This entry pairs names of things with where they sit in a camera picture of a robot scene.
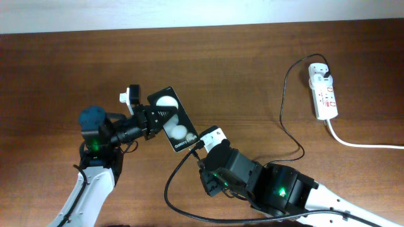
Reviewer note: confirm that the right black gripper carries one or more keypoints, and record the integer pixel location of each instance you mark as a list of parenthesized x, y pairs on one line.
[(213, 186)]

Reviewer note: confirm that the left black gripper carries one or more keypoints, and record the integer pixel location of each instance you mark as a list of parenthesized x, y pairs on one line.
[(146, 111)]

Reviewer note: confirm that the black smartphone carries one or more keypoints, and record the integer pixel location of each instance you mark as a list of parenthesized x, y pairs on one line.
[(179, 129)]

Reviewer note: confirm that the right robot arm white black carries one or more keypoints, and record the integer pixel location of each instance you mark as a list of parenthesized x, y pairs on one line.
[(278, 190)]

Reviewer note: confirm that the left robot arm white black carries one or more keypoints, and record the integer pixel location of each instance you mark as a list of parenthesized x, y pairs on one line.
[(101, 157)]

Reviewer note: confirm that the white USB charger plug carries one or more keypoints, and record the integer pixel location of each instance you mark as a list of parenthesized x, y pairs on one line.
[(318, 80)]

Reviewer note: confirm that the white power strip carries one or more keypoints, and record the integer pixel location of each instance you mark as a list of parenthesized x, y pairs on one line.
[(324, 98)]

